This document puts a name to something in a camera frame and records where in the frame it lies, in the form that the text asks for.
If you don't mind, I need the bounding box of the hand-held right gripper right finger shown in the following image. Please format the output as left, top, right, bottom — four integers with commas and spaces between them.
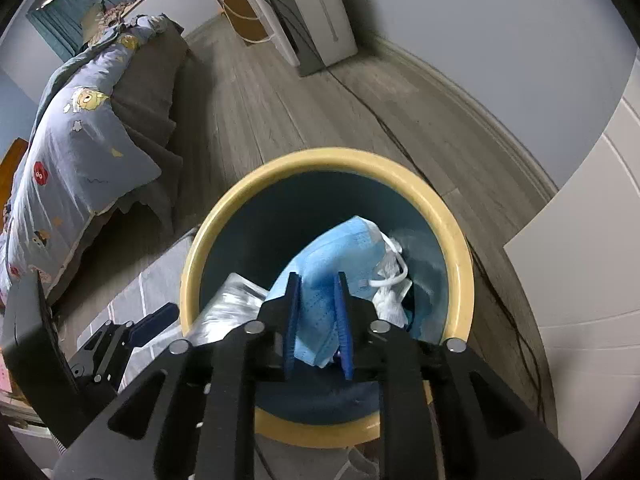
334, 271, 583, 480

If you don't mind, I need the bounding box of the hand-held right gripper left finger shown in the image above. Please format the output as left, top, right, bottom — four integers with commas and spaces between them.
52, 271, 301, 480

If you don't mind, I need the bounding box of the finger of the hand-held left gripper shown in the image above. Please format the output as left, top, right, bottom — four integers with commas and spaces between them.
129, 302, 181, 350
69, 320, 135, 393

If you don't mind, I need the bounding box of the white tissue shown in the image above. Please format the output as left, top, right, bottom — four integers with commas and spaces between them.
372, 260, 413, 331

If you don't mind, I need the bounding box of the blue face mask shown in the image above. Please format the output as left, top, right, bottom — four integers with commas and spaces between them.
262, 216, 408, 368

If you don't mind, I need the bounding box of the teal bin with yellow rim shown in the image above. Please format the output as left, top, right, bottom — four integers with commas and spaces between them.
180, 147, 474, 448

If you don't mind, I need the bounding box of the grey checked floor mat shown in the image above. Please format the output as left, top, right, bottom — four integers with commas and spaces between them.
50, 230, 386, 480

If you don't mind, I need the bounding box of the crumpled clear plastic wrapper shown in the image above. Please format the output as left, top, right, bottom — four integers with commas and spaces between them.
192, 272, 271, 346

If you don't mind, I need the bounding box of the bed with blue duvet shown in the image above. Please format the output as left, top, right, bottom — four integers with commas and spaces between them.
0, 12, 173, 291

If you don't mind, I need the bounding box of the wooden bed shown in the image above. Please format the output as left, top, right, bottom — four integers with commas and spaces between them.
0, 22, 193, 311

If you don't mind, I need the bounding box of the white wardrobe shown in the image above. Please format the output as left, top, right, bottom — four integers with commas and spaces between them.
502, 55, 640, 411

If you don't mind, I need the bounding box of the plaid cloth pile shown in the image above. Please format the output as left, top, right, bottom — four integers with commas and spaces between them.
82, 2, 136, 41

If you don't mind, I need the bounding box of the white air purifier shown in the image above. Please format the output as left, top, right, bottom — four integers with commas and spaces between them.
250, 0, 359, 78

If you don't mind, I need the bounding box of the wooden cabinet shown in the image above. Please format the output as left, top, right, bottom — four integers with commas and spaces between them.
201, 0, 273, 46

